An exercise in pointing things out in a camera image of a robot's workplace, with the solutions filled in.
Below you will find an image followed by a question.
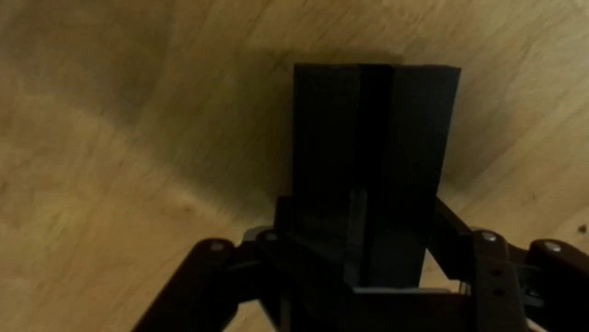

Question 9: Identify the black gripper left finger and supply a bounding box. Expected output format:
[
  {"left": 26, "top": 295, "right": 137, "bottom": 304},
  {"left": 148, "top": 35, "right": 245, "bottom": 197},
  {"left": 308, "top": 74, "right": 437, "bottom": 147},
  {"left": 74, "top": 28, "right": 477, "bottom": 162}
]
[{"left": 133, "top": 199, "right": 369, "bottom": 332}]

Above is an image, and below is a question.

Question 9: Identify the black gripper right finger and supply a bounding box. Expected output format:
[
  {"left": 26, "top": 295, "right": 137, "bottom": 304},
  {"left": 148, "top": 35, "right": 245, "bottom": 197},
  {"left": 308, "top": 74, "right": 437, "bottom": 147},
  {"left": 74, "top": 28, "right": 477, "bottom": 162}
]
[{"left": 428, "top": 199, "right": 589, "bottom": 332}]

